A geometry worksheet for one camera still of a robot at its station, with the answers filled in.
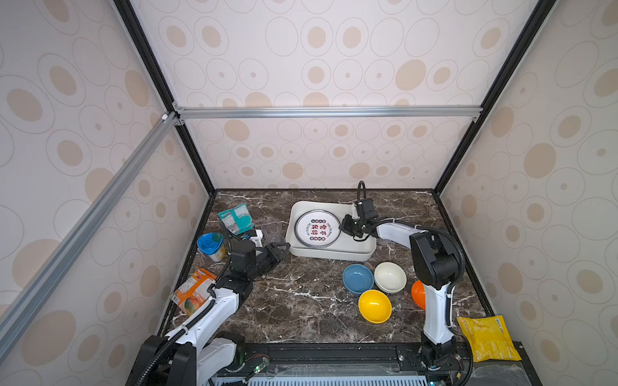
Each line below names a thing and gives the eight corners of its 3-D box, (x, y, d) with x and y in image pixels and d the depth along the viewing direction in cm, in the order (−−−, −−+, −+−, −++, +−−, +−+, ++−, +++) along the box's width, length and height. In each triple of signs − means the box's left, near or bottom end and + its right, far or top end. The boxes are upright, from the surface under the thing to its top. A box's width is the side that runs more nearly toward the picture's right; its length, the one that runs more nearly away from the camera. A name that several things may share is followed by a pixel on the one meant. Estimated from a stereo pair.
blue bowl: (343, 293, 88) (344, 290, 85) (341, 267, 95) (342, 263, 92) (374, 293, 88) (375, 290, 85) (369, 267, 95) (371, 263, 92)
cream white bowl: (374, 296, 88) (377, 289, 84) (370, 268, 95) (373, 261, 90) (404, 296, 88) (409, 289, 84) (397, 268, 95) (402, 261, 90)
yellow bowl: (359, 326, 82) (362, 321, 77) (356, 295, 88) (358, 289, 84) (390, 326, 82) (395, 321, 77) (385, 295, 88) (388, 289, 84)
